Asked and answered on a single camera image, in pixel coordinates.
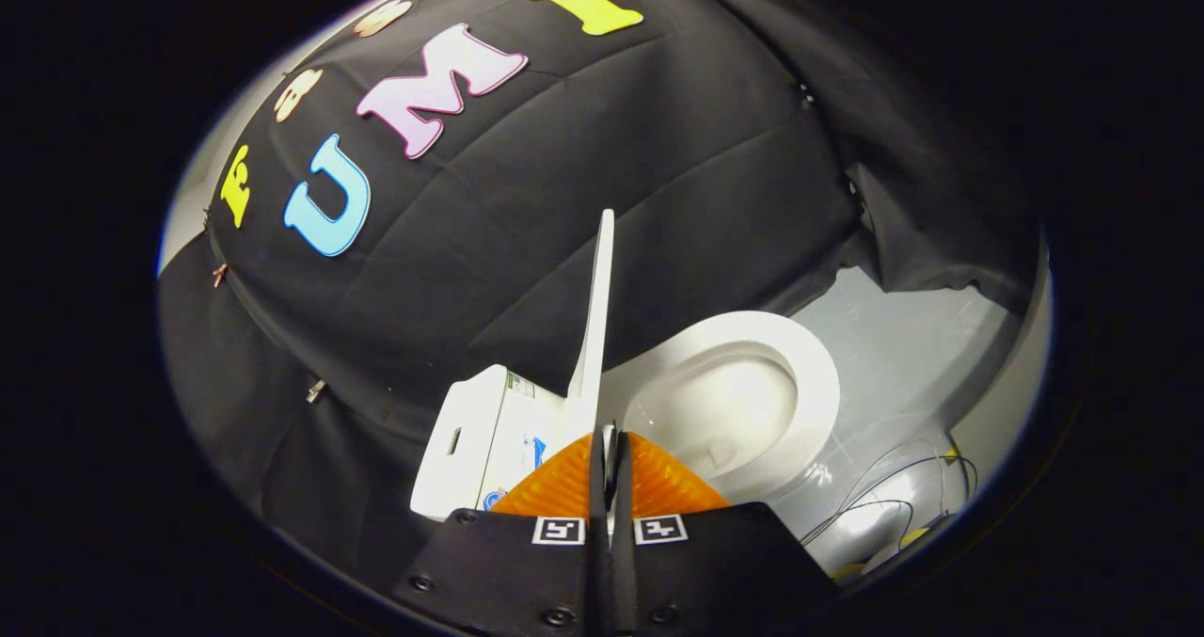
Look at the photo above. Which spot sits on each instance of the white toilet seat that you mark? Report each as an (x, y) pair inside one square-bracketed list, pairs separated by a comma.
[(811, 374)]

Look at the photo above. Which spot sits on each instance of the white ceramic toilet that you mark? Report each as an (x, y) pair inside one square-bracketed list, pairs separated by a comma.
[(489, 430)]

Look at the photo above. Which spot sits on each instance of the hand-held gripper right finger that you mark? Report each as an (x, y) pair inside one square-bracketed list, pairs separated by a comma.
[(623, 562)]

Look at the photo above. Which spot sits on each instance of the white toilet lid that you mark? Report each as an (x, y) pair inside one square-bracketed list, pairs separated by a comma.
[(593, 336)]

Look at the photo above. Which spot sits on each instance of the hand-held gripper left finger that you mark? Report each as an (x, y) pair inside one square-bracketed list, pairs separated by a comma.
[(598, 562)]

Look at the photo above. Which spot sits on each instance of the copper cloth clip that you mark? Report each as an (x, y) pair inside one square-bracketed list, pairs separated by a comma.
[(219, 275)]

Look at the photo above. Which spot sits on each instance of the silver cloth clip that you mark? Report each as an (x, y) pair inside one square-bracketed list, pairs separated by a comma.
[(315, 390)]

